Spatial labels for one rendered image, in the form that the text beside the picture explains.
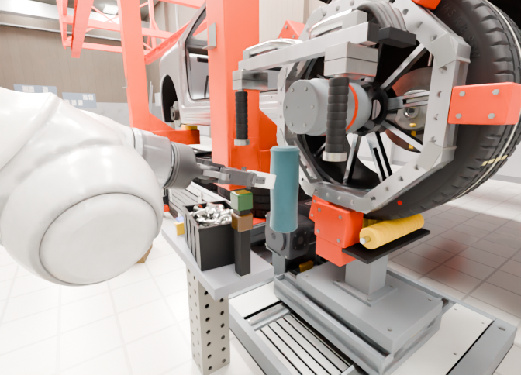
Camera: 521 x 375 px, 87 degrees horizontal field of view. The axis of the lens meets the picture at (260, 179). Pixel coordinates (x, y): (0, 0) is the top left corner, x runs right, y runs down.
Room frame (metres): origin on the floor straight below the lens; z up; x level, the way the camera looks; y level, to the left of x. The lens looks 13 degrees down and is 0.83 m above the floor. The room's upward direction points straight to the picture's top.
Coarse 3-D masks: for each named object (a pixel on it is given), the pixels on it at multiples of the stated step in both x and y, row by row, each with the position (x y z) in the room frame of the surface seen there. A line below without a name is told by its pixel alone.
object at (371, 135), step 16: (384, 48) 0.80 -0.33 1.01; (416, 48) 0.72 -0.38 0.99; (320, 64) 0.99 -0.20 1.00; (368, 80) 0.82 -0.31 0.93; (384, 96) 0.78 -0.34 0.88; (400, 96) 0.74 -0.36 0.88; (416, 96) 0.71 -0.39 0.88; (384, 112) 0.78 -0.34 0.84; (368, 128) 0.86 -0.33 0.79; (384, 128) 0.80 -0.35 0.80; (400, 128) 0.75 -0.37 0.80; (304, 144) 1.00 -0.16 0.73; (320, 144) 1.03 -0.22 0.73; (352, 144) 0.86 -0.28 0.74; (368, 144) 0.81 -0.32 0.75; (416, 144) 0.70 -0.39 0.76; (320, 160) 0.97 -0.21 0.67; (352, 160) 0.85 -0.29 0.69; (384, 160) 0.77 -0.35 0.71; (336, 176) 0.91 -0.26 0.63; (352, 176) 0.94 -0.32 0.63; (368, 176) 0.96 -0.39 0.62; (384, 176) 0.77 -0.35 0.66; (368, 192) 0.78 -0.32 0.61
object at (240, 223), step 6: (234, 216) 0.60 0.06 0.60; (240, 216) 0.59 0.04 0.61; (246, 216) 0.59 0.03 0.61; (252, 216) 0.60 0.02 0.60; (234, 222) 0.60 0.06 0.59; (240, 222) 0.59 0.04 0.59; (246, 222) 0.59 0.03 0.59; (252, 222) 0.60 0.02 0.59; (234, 228) 0.60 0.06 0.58; (240, 228) 0.59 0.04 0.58; (246, 228) 0.59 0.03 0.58; (252, 228) 0.60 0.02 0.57
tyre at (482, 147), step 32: (448, 0) 0.65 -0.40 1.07; (480, 0) 0.62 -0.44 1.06; (480, 32) 0.60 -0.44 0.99; (480, 64) 0.59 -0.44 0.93; (512, 64) 0.59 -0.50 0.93; (480, 128) 0.58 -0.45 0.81; (512, 128) 0.61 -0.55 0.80; (480, 160) 0.58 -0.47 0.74; (416, 192) 0.66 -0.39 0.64; (448, 192) 0.61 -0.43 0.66
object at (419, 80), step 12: (420, 72) 1.14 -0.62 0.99; (396, 84) 1.21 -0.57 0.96; (408, 84) 1.17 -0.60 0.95; (420, 84) 1.13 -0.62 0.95; (396, 120) 1.15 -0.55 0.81; (408, 120) 1.11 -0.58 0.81; (420, 120) 1.07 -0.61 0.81; (420, 132) 1.11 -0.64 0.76; (396, 144) 1.19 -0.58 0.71; (408, 144) 1.15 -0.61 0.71
